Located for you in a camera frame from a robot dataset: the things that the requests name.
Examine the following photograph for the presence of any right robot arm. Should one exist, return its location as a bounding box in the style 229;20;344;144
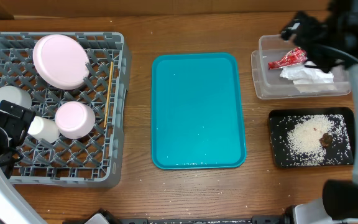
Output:
280;1;358;223

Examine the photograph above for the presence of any red snack wrapper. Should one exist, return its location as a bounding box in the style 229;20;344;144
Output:
268;47;308;70

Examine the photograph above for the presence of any teal plastic tray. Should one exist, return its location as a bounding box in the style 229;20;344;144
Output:
150;53;247;170

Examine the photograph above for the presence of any clear plastic bin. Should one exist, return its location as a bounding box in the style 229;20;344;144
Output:
251;35;351;100

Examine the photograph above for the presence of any pink small bowl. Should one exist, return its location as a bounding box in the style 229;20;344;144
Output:
55;101;96;139

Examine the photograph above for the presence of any grey dishwasher rack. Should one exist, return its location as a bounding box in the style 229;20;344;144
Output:
0;32;131;187

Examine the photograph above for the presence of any white napkin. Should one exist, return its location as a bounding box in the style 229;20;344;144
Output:
280;61;337;93

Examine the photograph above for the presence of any black waste tray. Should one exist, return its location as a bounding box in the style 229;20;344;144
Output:
268;107;355;169

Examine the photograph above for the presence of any grey small bowl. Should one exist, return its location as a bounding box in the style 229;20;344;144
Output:
0;86;32;109

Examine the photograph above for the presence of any white rice pile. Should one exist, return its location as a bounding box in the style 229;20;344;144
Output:
287;115;334;166

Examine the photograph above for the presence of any white round plate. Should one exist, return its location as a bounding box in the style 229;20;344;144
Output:
32;34;90;90

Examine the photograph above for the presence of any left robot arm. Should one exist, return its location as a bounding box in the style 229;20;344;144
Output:
0;100;45;223

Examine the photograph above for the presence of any white cup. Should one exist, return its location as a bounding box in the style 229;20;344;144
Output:
27;116;60;143

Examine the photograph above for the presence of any brown food scrap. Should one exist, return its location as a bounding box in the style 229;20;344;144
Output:
319;133;333;148

